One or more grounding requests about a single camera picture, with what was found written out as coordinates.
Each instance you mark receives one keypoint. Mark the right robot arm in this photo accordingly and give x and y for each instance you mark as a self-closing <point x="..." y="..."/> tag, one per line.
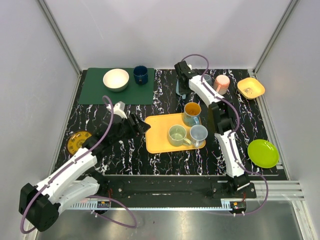
<point x="222" y="120"/>

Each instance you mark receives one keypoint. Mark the lime green plate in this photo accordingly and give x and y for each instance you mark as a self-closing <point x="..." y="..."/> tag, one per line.
<point x="263" y="153"/>

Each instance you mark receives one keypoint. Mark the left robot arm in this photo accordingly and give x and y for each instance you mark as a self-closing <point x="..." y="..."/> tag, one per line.
<point x="42" y="203"/>

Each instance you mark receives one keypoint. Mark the dark blue mug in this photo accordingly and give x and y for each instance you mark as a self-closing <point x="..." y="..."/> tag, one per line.
<point x="140" y="74"/>

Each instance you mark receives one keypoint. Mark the light blue faceted mug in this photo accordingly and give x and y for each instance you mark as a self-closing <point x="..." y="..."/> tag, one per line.
<point x="178" y="91"/>

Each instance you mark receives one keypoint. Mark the orange-inside blue floral mug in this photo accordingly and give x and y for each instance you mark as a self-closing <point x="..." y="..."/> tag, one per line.
<point x="191" y="114"/>

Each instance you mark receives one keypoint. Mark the white bowl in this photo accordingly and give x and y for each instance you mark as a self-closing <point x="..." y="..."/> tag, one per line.
<point x="116" y="80"/>

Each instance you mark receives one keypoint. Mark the pale green mug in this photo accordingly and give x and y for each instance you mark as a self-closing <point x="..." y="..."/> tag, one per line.
<point x="177" y="136"/>

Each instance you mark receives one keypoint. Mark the yellow plastic tray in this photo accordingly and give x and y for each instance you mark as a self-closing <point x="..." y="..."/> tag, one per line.
<point x="157" y="136"/>

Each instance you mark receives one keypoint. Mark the yellow patterned saucer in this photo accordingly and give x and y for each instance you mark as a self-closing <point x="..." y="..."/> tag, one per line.
<point x="76" y="140"/>

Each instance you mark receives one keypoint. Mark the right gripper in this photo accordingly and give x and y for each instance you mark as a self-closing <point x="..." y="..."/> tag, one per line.
<point x="184" y="91"/>

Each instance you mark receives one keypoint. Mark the pink mug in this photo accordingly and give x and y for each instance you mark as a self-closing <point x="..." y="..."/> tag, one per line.
<point x="221" y="84"/>

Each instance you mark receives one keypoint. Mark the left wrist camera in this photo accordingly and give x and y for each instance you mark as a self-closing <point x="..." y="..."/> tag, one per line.
<point x="118" y="109"/>

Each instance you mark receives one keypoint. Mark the dark green mat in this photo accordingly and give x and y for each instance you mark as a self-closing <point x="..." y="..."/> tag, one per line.
<point x="93" y="89"/>

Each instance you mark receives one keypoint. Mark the grey-blue faceted mug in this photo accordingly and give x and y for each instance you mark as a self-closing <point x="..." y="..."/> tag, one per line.
<point x="208" y="79"/>

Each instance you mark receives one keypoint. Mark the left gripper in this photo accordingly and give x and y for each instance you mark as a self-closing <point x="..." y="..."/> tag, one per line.
<point x="136" y="123"/>

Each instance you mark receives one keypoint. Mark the yellow square dish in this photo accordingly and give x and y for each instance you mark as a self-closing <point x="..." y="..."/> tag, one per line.
<point x="250" y="88"/>

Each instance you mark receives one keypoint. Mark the pale blue-grey mug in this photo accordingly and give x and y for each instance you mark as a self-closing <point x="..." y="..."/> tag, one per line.
<point x="198" y="134"/>

